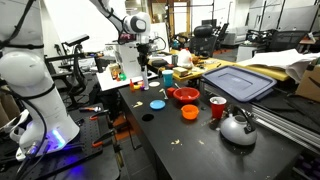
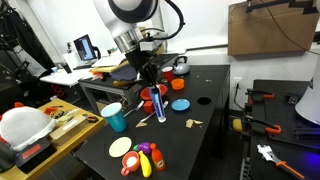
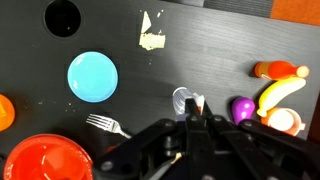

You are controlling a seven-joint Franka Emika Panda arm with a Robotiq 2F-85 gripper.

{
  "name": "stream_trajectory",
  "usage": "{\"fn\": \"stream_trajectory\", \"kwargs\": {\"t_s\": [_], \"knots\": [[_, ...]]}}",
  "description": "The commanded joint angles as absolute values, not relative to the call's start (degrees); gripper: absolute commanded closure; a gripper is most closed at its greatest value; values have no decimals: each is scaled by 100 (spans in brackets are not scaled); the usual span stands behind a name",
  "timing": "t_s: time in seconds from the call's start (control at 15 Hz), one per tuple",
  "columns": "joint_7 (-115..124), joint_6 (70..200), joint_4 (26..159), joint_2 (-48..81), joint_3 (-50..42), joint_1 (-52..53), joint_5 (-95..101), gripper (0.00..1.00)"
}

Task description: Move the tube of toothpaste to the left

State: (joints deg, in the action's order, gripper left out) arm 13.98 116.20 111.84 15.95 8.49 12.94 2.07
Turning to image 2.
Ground red plastic cup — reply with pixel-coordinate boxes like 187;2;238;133
161;66;175;84

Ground teal plastic cup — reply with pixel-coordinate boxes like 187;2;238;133
100;102;128;133

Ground white desk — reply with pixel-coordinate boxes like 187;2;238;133
39;64;101;88

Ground white wooden spoon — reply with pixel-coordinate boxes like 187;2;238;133
139;100;170;125

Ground orange toy mug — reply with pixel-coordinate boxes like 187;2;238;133
120;150;141;177

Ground orange toy sauce bottle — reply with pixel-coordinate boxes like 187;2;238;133
149;142;167;172

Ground cream round disc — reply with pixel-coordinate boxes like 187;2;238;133
108;136;133;159

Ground black ring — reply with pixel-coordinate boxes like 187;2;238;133
82;113;100;124

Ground white paper stack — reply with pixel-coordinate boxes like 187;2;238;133
91;49;128;68

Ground yellow board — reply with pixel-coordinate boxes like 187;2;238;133
89;59;129;74

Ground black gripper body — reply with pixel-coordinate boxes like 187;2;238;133
124;46;158;76

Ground black hanging equipment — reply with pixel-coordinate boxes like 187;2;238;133
0;0;56;104

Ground orange plastic bowl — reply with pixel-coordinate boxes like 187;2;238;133
170;78;186;91

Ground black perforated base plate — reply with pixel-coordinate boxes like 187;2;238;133
249;79;320;180

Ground laptop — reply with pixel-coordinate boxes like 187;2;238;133
72;33;102;63

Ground orange handled black clamp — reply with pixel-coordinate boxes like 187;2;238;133
245;88;276;105
244;115;283;136

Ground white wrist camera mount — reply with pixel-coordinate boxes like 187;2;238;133
138;33;168;52

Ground blue round plate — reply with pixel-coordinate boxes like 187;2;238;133
170;98;191;113

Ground white cloth heap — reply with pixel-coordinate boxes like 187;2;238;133
0;106;59;152

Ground orange handled small tool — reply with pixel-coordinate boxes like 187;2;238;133
43;106;64;115

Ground red cube block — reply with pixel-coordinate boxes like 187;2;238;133
143;100;155;115

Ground large cardboard panel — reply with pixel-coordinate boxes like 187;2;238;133
227;0;320;57

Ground aluminium frame table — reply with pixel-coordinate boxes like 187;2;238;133
77;52;179;111

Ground purple toy eggplant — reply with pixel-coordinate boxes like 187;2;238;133
132;141;153;156

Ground yellow sponge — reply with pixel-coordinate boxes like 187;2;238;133
231;118;244;134

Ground orange handled adjustable wrench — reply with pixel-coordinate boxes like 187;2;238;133
256;143;306;180

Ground toy fork white handle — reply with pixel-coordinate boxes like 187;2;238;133
123;100;146;119

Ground wooden side table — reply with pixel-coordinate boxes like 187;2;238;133
0;97;108;180

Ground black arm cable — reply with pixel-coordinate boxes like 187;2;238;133
161;0;186;42

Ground large tan chip piece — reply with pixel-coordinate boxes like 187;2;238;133
185;118;195;130

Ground blue white toothpaste tube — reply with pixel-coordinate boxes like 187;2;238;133
148;85;167;124

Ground white wall power outlet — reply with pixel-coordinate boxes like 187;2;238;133
232;76;243;90

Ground flat cardboard box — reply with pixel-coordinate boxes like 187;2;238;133
48;114;91;147

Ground yellow toy banana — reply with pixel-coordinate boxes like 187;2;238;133
138;150;153;179

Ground red plastic bowl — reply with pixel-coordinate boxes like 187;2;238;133
139;83;169;102

